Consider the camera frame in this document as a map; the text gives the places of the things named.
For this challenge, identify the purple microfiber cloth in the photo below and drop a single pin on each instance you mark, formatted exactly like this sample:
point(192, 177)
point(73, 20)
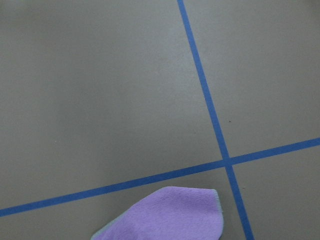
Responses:
point(170, 213)

